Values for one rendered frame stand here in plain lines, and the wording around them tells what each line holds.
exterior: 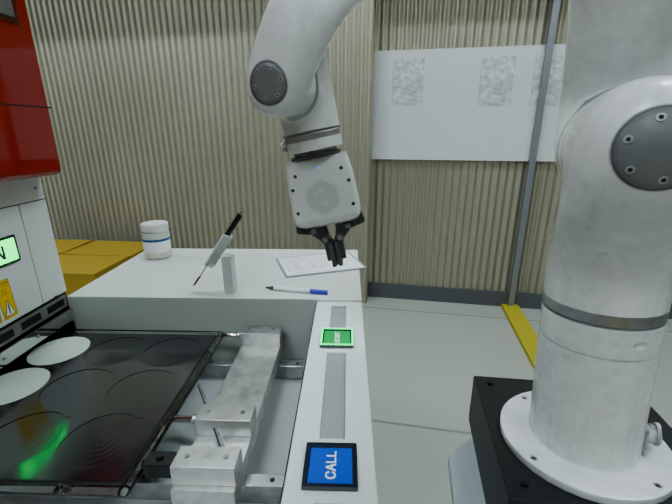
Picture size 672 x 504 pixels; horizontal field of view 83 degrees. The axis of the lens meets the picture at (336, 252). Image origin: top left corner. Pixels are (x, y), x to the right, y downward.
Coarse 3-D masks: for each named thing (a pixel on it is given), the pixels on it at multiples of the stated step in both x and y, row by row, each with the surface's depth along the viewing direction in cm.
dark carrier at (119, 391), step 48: (48, 336) 78; (96, 336) 78; (144, 336) 78; (192, 336) 78; (48, 384) 63; (96, 384) 63; (144, 384) 63; (0, 432) 53; (48, 432) 53; (96, 432) 53; (144, 432) 53; (0, 480) 46; (48, 480) 46; (96, 480) 46
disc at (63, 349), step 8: (48, 344) 75; (56, 344) 75; (64, 344) 75; (72, 344) 75; (80, 344) 75; (88, 344) 75; (32, 352) 72; (40, 352) 72; (48, 352) 72; (56, 352) 72; (64, 352) 72; (72, 352) 72; (80, 352) 72; (32, 360) 70; (40, 360) 70; (48, 360) 70; (56, 360) 70; (64, 360) 70
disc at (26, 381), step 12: (12, 372) 66; (24, 372) 66; (36, 372) 66; (48, 372) 66; (0, 384) 63; (12, 384) 63; (24, 384) 63; (36, 384) 63; (0, 396) 60; (12, 396) 60; (24, 396) 60
